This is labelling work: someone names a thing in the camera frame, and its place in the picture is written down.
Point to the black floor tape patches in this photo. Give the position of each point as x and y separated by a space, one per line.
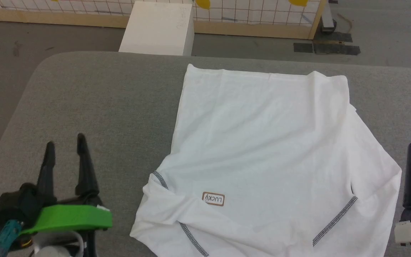
328 46

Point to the lemon print grid panel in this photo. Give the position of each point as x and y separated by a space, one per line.
84 12

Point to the white t-shirt with grey stitching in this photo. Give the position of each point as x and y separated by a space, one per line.
262 150

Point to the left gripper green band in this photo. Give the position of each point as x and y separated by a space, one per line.
70 217

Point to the grey metal panel foot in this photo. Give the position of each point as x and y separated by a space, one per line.
328 18

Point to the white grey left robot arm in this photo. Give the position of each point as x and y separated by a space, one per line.
62 244

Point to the white box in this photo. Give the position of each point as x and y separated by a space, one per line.
159 30

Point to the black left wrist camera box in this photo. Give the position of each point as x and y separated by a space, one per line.
18 205

